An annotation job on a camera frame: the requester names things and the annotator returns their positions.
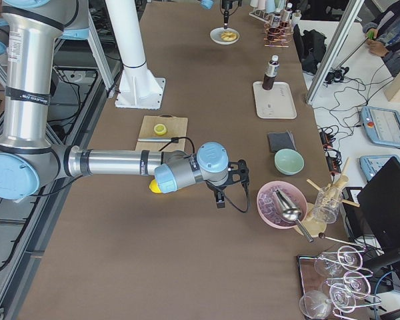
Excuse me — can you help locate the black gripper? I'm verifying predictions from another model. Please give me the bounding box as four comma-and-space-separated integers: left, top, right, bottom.
220, 0, 242, 29
207, 159, 250, 209

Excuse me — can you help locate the twisted ring donut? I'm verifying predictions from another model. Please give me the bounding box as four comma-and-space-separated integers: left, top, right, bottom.
220, 31, 237, 42

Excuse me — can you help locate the white shallow bowl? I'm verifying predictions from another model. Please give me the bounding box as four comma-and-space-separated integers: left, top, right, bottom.
210, 27, 239, 45

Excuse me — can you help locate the dark tea bottle on tray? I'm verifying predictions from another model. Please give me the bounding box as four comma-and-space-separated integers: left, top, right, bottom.
262, 55, 279, 90

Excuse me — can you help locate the cream rabbit tray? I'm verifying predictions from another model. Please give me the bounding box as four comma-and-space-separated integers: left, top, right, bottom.
253, 81, 297, 119

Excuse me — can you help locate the wine glass rack tray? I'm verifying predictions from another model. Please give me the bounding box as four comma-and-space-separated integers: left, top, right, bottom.
297, 244, 381, 319

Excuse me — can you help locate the pink ice bucket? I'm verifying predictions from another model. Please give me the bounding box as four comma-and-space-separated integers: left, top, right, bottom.
257, 181, 307, 229

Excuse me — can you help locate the yellow lemon lower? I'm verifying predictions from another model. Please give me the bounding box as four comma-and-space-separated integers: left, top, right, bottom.
149, 179, 162, 194

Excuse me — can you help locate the steel ice scoop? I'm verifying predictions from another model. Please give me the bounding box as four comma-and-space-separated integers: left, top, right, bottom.
274, 189, 314, 243

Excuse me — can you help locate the mint green bowl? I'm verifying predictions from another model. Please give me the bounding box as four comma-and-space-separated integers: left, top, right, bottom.
274, 149, 305, 175

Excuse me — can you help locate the grey folded cloth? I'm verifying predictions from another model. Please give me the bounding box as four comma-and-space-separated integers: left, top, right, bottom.
267, 131, 297, 153

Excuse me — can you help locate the halved lemon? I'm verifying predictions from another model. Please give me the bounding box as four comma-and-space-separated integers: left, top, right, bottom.
153, 123, 167, 136

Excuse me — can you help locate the wooden cutting board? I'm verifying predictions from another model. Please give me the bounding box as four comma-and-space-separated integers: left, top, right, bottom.
135, 115, 188, 151

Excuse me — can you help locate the round wooden coaster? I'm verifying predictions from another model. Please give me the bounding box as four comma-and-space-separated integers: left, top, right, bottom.
302, 203, 327, 238

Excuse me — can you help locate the glass pitcher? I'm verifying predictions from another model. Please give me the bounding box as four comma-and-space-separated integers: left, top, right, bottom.
312, 186, 342, 223

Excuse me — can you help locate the wooden stand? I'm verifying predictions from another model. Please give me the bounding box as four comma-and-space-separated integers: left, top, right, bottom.
307, 157, 360, 209

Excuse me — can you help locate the blue teach pendant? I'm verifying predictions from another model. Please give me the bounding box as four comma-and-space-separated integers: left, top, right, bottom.
361, 106, 400, 147
359, 155, 400, 182

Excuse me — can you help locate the seated person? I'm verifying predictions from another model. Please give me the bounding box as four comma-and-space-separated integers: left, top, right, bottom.
363, 1, 400, 77

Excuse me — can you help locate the black monitor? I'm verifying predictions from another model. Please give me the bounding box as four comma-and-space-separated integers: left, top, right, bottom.
358, 157, 400, 249

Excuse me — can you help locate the bottle in wire rack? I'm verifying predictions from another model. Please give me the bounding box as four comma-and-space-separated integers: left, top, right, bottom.
270, 12, 281, 29

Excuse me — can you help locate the copper wire bottle rack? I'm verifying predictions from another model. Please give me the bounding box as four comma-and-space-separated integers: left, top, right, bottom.
263, 22, 293, 48

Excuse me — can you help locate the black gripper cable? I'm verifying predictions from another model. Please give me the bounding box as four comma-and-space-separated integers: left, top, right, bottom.
158, 135, 251, 214

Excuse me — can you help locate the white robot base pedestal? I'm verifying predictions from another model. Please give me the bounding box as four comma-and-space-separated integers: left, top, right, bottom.
106, 0, 165, 110

